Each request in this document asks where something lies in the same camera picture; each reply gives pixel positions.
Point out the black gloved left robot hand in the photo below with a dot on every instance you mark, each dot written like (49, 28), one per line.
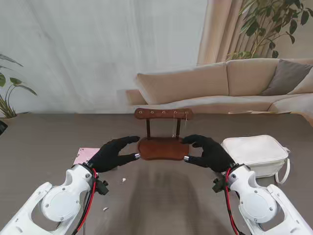
(107, 156)

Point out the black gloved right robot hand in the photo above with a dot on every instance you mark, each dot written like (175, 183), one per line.
(215, 156)

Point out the pink floral jewelry box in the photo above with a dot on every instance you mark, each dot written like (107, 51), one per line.
(84, 154)

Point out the cream white zipper bag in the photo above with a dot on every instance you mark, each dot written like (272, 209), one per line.
(254, 149)

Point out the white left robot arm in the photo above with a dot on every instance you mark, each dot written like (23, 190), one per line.
(61, 203)

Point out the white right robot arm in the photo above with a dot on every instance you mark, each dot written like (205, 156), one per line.
(256, 203)

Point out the white paper scrap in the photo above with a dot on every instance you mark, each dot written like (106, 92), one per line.
(123, 180)
(105, 209)

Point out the beige sofa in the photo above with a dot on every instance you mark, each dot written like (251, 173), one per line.
(183, 83)

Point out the white sheer curtain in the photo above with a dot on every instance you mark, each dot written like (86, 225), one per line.
(97, 54)

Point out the grey sofa cushion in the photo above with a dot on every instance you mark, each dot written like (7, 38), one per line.
(286, 78)

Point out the black flat device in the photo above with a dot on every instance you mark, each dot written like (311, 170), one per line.
(2, 127)

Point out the beige sofa cushion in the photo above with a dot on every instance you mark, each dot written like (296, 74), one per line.
(305, 85)

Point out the broad-leaf green houseplant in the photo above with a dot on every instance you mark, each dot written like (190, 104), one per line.
(15, 82)

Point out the beige pleated curtain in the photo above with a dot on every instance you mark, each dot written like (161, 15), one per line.
(220, 36)

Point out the tall dark-leaf houseplant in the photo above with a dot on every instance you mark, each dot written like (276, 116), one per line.
(254, 25)

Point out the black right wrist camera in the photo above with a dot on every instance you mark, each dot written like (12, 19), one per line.
(218, 185)

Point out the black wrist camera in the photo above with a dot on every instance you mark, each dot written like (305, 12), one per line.
(102, 188)
(218, 185)

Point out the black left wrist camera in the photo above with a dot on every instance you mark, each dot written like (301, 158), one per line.
(102, 188)

